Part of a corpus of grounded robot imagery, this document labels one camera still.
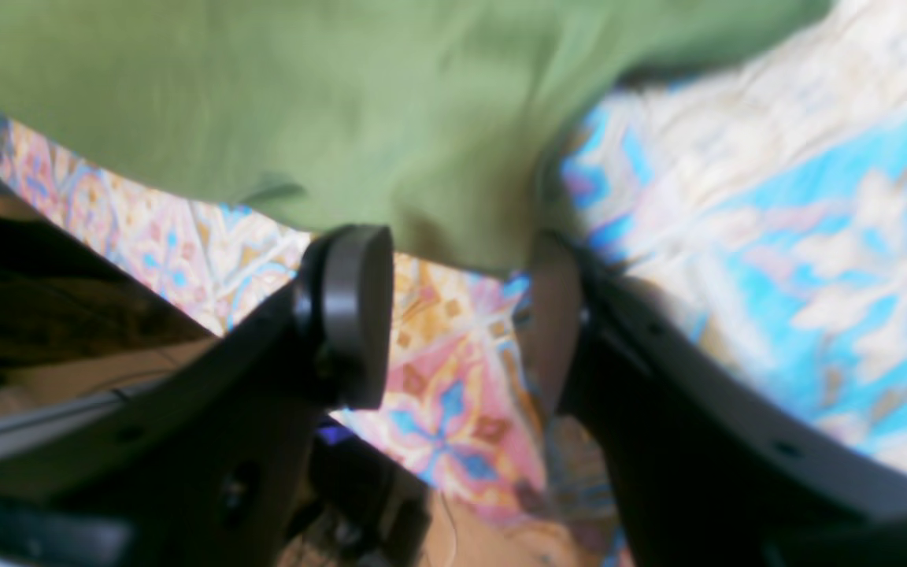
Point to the olive green t-shirt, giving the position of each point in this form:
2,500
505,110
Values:
432,117

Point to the patterned tile tablecloth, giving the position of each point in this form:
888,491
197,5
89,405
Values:
766,199

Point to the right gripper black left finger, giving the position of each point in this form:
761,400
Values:
202,468

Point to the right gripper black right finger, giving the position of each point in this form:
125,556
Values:
704,471

